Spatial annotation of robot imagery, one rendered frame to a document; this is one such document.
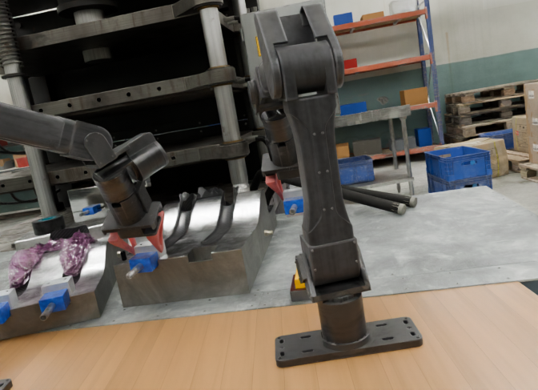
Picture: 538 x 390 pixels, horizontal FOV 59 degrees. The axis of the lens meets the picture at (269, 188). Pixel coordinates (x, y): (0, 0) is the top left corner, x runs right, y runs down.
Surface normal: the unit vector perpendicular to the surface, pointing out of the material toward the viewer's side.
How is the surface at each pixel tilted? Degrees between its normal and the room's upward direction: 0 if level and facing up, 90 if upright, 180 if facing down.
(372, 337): 0
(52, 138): 87
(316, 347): 0
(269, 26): 49
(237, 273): 90
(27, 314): 90
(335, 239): 93
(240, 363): 0
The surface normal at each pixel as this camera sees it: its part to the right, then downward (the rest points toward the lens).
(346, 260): 0.15, 0.20
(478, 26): -0.10, 0.18
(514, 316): -0.17, -0.97
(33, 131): 0.51, 0.08
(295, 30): 0.08, -0.11
